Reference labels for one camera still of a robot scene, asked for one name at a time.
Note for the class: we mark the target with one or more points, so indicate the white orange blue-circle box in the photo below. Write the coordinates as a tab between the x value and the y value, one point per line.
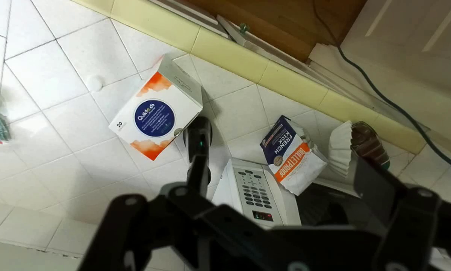
164	105

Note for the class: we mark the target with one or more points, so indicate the white microwave oven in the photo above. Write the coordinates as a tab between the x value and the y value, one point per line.
301	199

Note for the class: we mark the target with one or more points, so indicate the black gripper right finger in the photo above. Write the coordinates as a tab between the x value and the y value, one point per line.
373	179

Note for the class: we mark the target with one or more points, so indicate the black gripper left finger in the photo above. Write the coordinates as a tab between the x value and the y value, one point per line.
199	140

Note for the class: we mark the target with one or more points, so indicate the white blue orange carton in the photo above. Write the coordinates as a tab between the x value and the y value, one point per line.
292	157

